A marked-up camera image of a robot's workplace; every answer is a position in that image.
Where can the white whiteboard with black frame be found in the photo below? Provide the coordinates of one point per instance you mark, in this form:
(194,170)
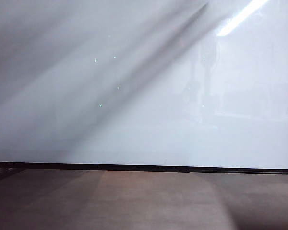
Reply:
(144,124)

